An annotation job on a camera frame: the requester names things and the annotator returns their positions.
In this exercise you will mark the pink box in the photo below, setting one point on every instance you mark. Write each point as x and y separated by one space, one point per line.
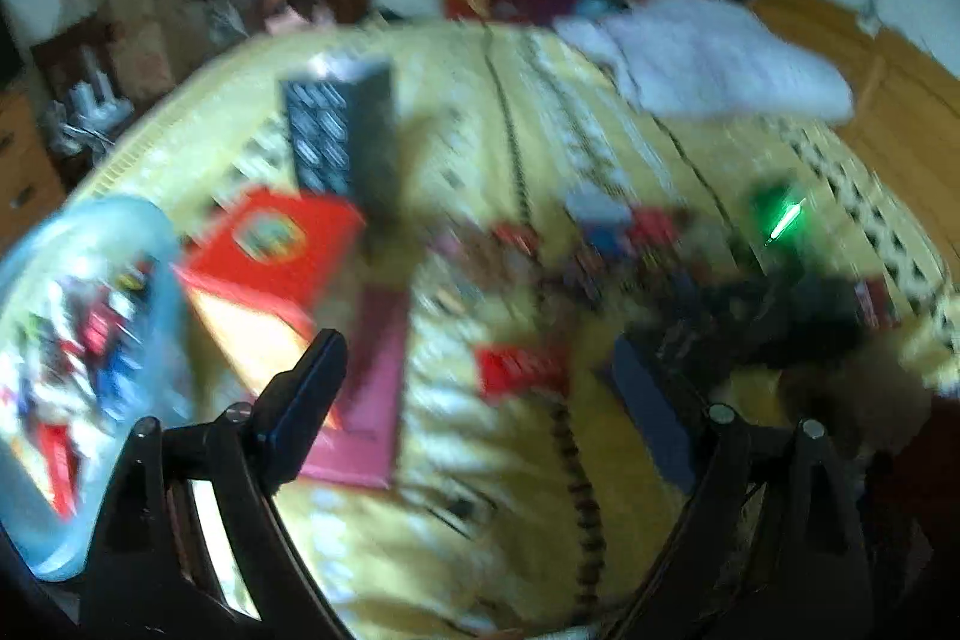
371 385

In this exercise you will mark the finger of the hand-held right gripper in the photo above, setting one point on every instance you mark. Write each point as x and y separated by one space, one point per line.
697 332

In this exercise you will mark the wooden bed frame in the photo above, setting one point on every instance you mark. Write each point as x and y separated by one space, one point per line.
900 108

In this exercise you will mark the heap of mixed snack packets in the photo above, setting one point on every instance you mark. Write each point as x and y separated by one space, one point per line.
82 355

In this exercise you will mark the person's right hand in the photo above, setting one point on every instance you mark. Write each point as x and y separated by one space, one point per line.
855 400

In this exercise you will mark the black patterned box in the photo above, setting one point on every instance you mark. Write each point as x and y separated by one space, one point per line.
330 123

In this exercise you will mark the pile of bags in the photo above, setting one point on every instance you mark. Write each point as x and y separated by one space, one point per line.
150 10

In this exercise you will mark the yellow patterned bedsheet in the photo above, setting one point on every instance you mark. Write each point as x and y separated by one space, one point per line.
420 572

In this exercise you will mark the cluttered side table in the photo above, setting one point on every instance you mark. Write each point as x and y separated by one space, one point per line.
67 55

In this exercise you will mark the blue plastic bin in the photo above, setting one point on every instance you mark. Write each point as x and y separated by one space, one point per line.
112 227

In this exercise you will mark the pile of assorted snack packets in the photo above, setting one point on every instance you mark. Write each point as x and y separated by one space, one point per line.
600 242

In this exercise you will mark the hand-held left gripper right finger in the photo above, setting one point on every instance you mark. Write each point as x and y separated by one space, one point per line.
652 415

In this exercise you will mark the white pillow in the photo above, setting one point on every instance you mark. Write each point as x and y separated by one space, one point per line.
712 55

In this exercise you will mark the red snack packet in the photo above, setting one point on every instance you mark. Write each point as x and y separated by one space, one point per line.
521 370

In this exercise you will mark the wooden drawer cabinet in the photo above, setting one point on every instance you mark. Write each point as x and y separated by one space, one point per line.
26 160

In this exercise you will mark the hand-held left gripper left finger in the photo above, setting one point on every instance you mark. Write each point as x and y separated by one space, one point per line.
307 400

